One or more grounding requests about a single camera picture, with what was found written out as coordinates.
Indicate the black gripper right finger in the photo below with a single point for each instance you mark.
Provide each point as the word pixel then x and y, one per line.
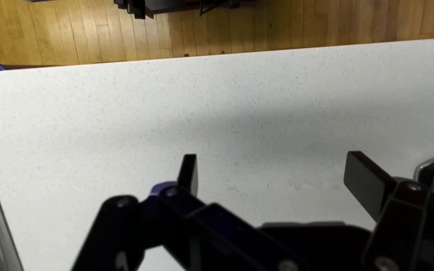
pixel 391 212

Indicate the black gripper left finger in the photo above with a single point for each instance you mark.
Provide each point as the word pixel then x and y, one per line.
pixel 176 236

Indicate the purple candy bar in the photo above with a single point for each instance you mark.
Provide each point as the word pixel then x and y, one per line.
pixel 162 189

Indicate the black stand base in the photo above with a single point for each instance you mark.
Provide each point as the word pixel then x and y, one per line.
pixel 176 7

